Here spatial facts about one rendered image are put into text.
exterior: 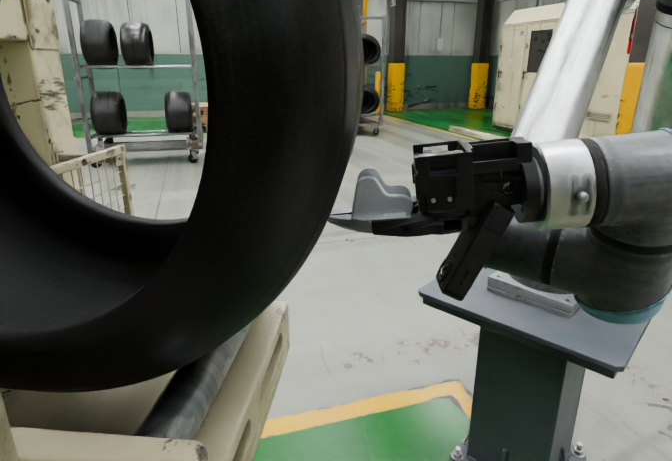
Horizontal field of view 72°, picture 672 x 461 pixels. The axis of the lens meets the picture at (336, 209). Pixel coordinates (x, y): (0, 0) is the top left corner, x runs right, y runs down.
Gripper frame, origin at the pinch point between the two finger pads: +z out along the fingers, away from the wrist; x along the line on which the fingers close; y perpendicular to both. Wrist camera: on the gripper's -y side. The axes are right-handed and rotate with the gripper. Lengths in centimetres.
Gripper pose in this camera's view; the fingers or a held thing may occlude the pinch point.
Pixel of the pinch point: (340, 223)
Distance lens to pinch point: 50.5
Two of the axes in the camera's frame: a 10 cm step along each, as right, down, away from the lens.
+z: -9.9, 0.9, 1.3
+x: -1.0, 3.0, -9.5
